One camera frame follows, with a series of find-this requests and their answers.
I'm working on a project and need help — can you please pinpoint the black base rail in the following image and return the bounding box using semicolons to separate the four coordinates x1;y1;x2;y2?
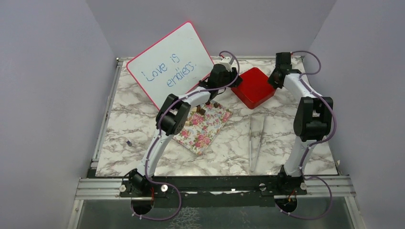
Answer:
87;169;308;209

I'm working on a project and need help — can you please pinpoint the floral rectangular tray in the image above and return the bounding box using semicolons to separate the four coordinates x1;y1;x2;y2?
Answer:
173;101;232;155

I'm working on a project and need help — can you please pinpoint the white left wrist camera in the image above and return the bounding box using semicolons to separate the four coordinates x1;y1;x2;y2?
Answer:
219;57;235;72

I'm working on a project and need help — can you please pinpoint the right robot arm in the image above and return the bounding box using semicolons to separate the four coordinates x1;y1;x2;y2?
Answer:
268;52;333;194

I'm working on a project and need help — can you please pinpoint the red box lid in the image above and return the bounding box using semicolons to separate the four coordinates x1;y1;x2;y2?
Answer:
231;67;276;110

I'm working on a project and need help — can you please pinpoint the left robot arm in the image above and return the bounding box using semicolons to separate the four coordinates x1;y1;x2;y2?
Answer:
128;63;242;196

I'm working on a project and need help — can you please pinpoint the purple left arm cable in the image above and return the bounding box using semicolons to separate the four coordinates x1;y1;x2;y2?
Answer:
130;50;240;222

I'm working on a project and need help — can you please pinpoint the dark square chocolate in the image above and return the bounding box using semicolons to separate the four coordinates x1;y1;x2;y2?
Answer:
196;106;205;115

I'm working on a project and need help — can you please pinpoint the white board pink frame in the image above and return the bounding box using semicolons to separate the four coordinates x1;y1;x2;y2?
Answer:
126;21;213;109

